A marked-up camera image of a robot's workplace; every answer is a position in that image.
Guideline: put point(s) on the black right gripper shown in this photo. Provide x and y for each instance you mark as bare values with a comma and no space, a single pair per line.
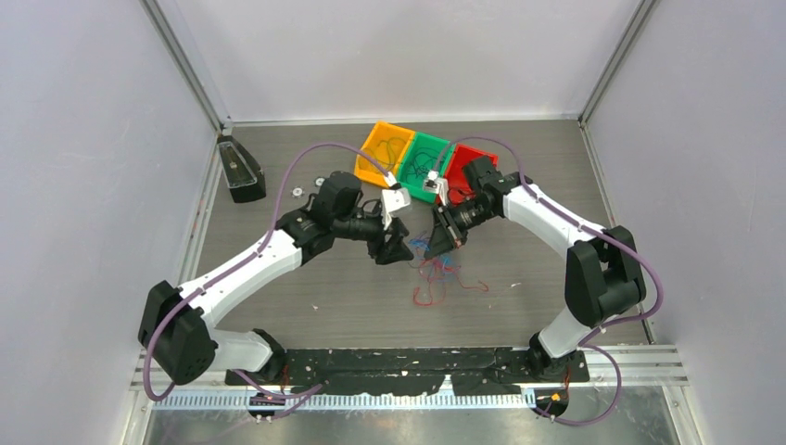
440,242

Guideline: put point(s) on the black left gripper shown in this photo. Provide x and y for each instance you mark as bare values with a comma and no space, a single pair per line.
395,248

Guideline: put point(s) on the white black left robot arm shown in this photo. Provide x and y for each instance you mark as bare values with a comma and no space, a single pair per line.
179,328

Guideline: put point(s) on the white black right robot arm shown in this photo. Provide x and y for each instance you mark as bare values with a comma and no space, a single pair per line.
602,279

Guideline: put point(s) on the red plastic bin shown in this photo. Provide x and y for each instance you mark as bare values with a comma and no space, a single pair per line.
459,189

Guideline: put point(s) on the green plastic bin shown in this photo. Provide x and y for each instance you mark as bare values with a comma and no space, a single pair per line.
419,159

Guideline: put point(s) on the yellow plastic bin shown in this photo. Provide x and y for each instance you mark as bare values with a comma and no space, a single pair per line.
386,143

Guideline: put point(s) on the black wedge stand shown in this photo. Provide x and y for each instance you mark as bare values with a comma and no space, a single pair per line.
244,176

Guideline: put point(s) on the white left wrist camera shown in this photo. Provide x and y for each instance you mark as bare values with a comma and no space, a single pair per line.
395,199

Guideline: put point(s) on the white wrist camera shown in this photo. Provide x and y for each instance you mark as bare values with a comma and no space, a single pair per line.
437,185
395,199

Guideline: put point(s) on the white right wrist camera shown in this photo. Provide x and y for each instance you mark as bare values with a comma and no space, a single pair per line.
437,185

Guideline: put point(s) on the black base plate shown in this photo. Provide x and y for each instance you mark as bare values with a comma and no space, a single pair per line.
414,372

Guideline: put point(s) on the perforated metal cable rail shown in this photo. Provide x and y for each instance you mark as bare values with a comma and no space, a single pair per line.
235,400

